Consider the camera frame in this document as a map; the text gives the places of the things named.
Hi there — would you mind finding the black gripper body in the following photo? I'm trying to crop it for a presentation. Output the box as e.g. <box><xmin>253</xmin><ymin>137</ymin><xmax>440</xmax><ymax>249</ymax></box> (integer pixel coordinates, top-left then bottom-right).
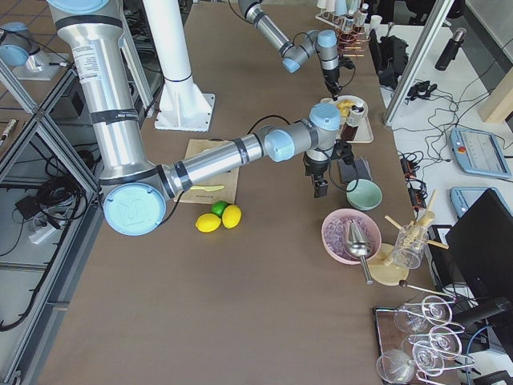
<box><xmin>303</xmin><ymin>149</ymin><xmax>331</xmax><ymax>180</ymax></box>
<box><xmin>322</xmin><ymin>67</ymin><xmax>341</xmax><ymax>88</ymax></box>

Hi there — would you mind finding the white plate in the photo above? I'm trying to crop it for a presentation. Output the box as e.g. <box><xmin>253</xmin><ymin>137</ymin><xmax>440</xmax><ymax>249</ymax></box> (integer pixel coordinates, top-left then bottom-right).
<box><xmin>331</xmin><ymin>95</ymin><xmax>368</xmax><ymax>122</ymax></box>

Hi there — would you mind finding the braided donut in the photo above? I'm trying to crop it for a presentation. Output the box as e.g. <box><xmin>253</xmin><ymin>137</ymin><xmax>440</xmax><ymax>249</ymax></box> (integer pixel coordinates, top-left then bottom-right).
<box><xmin>336</xmin><ymin>99</ymin><xmax>355</xmax><ymax>118</ymax></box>

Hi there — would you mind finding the dark tea bottle on tray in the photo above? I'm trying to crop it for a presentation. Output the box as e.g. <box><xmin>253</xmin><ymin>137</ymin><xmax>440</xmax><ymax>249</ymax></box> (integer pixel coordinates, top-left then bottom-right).
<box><xmin>341</xmin><ymin>101</ymin><xmax>364</xmax><ymax>141</ymax></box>

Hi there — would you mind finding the cream rabbit tray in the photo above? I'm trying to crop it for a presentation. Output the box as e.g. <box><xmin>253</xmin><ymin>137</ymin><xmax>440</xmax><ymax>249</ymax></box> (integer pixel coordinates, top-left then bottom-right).
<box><xmin>320</xmin><ymin>98</ymin><xmax>374</xmax><ymax>144</ymax></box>

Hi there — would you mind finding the wine glass rack tray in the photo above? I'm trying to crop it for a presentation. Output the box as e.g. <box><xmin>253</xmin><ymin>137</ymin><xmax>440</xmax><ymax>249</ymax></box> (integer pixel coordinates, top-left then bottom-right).
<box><xmin>373</xmin><ymin>293</ymin><xmax>475</xmax><ymax>384</ymax></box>

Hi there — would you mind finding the green bowl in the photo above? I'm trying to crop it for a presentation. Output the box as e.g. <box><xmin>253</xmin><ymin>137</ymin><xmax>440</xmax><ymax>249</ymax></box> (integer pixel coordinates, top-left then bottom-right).
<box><xmin>346</xmin><ymin>179</ymin><xmax>382</xmax><ymax>211</ymax></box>

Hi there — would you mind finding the grey folded cloth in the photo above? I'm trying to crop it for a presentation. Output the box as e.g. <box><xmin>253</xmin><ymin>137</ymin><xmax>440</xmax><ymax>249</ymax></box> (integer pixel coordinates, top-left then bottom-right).
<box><xmin>337</xmin><ymin>157</ymin><xmax>373</xmax><ymax>183</ymax></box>

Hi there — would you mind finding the pink bowl with ice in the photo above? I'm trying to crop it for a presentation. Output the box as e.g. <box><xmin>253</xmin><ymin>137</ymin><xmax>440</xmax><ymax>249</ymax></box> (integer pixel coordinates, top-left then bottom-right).
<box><xmin>321</xmin><ymin>209</ymin><xmax>382</xmax><ymax>265</ymax></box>

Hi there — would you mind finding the tea bottle in rack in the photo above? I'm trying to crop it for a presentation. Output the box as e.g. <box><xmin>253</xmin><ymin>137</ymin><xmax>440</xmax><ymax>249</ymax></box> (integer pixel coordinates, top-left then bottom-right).
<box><xmin>341</xmin><ymin>12</ymin><xmax>355</xmax><ymax>34</ymax></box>

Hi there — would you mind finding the metal ice scoop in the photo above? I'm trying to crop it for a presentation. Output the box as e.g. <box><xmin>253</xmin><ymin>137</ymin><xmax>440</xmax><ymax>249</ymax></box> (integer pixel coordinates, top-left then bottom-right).
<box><xmin>344</xmin><ymin>219</ymin><xmax>374</xmax><ymax>285</ymax></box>

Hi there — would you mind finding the yellow lemon upper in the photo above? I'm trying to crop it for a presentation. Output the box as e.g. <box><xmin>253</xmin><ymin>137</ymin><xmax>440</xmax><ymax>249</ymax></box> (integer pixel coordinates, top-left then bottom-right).
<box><xmin>221</xmin><ymin>205</ymin><xmax>242</xmax><ymax>229</ymax></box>

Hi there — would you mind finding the yellow lemon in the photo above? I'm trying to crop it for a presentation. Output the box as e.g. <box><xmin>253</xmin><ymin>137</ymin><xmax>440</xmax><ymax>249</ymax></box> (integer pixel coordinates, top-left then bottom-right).
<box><xmin>221</xmin><ymin>205</ymin><xmax>242</xmax><ymax>229</ymax></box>
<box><xmin>195</xmin><ymin>213</ymin><xmax>221</xmax><ymax>233</ymax></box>

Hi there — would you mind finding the wooden cutting board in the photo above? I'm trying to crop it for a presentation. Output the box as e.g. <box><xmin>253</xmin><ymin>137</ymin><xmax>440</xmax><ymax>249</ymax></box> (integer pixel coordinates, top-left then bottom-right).
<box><xmin>181</xmin><ymin>139</ymin><xmax>239</xmax><ymax>205</ymax></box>

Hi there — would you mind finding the round wooden stand base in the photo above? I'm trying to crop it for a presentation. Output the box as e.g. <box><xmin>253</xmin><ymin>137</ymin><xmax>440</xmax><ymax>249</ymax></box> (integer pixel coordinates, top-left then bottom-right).
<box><xmin>368</xmin><ymin>243</ymin><xmax>409</xmax><ymax>286</ymax></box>

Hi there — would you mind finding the green lime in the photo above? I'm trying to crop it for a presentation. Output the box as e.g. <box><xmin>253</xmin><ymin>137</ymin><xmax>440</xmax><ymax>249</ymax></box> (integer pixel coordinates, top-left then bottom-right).
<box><xmin>211</xmin><ymin>201</ymin><xmax>230</xmax><ymax>218</ymax></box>

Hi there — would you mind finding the glass pitcher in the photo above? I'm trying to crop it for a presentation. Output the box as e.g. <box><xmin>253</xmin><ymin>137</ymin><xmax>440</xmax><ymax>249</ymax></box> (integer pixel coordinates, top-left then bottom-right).
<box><xmin>390</xmin><ymin>225</ymin><xmax>427</xmax><ymax>269</ymax></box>

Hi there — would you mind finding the yellow lemon lower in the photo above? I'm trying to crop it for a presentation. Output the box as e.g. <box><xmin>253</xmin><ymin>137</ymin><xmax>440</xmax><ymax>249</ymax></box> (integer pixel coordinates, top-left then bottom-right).
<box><xmin>195</xmin><ymin>213</ymin><xmax>221</xmax><ymax>233</ymax></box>

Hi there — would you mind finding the black thermos bottle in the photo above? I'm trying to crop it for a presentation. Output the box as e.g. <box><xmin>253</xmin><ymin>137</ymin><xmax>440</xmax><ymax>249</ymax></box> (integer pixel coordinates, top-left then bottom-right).
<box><xmin>434</xmin><ymin>27</ymin><xmax>467</xmax><ymax>71</ymax></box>

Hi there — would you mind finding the yellow plastic knife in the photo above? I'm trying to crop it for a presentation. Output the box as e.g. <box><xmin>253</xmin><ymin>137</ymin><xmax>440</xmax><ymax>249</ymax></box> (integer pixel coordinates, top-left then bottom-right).
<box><xmin>191</xmin><ymin>184</ymin><xmax>224</xmax><ymax>192</ymax></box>

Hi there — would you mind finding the blue teach pendant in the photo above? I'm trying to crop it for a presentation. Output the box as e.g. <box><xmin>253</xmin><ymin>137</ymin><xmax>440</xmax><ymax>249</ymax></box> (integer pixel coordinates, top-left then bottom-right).
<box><xmin>450</xmin><ymin>128</ymin><xmax>512</xmax><ymax>178</ymax></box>
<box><xmin>449</xmin><ymin>187</ymin><xmax>504</xmax><ymax>219</ymax></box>

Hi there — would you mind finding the black monitor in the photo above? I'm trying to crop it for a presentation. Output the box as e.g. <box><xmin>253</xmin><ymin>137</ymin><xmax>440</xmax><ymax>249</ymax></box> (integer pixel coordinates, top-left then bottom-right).
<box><xmin>446</xmin><ymin>188</ymin><xmax>512</xmax><ymax>300</ymax></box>

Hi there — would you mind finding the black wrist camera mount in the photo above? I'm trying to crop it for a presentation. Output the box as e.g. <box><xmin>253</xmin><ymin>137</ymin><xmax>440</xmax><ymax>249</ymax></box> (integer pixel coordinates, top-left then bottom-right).
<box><xmin>331</xmin><ymin>139</ymin><xmax>354</xmax><ymax>166</ymax></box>

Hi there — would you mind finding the copper wire bottle rack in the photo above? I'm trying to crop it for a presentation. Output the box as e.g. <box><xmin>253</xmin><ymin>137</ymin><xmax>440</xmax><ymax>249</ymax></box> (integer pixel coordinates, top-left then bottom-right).
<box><xmin>337</xmin><ymin>25</ymin><xmax>369</xmax><ymax>57</ymax></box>

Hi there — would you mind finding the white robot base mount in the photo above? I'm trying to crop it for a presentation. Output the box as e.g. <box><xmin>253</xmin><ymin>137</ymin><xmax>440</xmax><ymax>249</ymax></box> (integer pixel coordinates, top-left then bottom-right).
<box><xmin>143</xmin><ymin>0</ymin><xmax>215</xmax><ymax>132</ymax></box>

